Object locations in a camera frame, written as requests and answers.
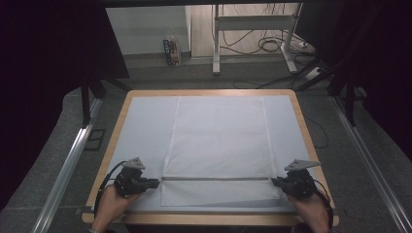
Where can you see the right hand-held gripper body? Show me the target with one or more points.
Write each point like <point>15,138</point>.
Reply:
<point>299,186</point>

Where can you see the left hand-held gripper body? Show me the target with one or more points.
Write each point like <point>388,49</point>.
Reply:
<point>129,183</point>

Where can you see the white mesh laundry bag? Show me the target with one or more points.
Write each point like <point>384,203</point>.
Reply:
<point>220,145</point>

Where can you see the person's right hand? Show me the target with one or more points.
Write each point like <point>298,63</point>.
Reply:
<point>312,210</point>

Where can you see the person's left hand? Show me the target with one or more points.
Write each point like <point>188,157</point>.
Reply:
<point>111,207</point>

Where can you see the person's left sleeve cuff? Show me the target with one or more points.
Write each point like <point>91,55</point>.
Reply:
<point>94,231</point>

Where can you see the black metal stand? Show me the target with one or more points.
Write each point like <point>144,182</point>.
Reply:
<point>85,103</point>
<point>350,100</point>

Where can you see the white power strip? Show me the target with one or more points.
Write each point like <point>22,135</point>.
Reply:
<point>313,73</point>

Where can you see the colourful snack packet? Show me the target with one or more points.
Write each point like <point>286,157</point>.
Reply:
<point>171,51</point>

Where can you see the black curtain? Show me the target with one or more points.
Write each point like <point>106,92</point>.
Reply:
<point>42,81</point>
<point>388,71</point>

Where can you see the black floor frame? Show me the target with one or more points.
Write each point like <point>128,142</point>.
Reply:
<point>95,139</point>

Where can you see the aluminium floor rail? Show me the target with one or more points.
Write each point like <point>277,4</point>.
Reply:
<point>69,168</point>
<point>372,168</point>

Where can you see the white metal desk frame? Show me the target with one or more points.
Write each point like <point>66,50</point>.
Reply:
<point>216,39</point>

